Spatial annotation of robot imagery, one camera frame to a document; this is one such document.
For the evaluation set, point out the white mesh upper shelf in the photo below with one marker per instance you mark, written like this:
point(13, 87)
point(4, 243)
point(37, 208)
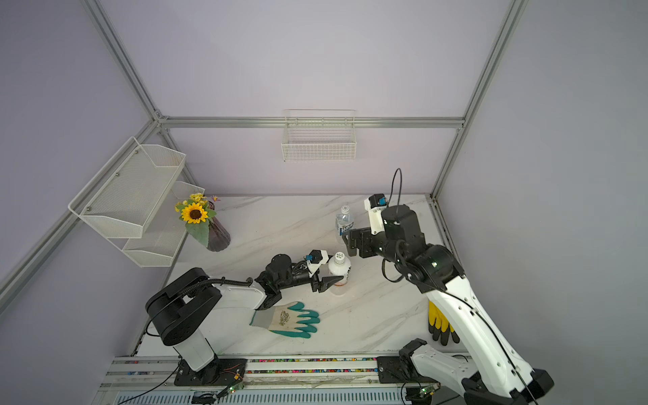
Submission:
point(121, 201)

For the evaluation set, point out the white wire wall basket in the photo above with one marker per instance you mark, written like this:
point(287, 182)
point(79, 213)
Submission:
point(319, 135)

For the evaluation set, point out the dark glass flower vase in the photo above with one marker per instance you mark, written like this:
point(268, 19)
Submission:
point(219, 237)

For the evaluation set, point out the clear small water bottle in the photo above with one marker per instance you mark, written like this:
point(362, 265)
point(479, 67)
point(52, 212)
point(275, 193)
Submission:
point(344, 223)

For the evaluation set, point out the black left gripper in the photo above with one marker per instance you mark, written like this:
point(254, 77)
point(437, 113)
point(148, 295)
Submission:
point(325, 283)

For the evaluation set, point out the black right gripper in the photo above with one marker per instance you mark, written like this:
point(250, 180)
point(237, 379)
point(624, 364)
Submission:
point(366, 236)

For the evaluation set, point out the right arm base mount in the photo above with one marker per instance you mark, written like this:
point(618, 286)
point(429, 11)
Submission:
point(392, 370)

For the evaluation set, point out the white mesh shelf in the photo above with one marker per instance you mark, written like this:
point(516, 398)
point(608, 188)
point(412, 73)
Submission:
point(163, 238)
point(121, 201)

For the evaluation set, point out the artificial sunflower bouquet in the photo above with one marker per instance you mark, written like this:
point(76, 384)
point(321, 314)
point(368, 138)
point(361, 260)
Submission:
point(198, 215)

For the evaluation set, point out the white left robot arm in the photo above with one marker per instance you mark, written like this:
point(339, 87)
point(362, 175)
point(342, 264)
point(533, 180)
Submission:
point(178, 310)

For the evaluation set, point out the white mesh lower shelf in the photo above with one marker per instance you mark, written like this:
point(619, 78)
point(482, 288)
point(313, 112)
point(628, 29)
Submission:
point(163, 238)

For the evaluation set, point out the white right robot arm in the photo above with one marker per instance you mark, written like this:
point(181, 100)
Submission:
point(495, 372)

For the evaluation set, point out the yellow black work glove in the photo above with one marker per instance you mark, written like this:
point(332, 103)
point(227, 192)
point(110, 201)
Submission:
point(440, 328)

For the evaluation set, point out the white label tea bottle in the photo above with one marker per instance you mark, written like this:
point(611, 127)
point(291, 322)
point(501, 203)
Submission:
point(339, 269)

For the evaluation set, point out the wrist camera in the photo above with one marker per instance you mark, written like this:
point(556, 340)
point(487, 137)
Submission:
point(315, 259)
point(375, 205)

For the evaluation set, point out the green white work glove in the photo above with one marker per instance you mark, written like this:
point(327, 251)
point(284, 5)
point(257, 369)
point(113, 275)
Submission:
point(291, 320)

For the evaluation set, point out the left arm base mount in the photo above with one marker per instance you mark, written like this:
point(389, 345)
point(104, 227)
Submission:
point(219, 372)

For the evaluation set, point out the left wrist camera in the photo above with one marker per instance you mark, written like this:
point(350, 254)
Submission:
point(315, 259)

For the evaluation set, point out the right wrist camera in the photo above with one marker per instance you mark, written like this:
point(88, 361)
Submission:
point(375, 205)

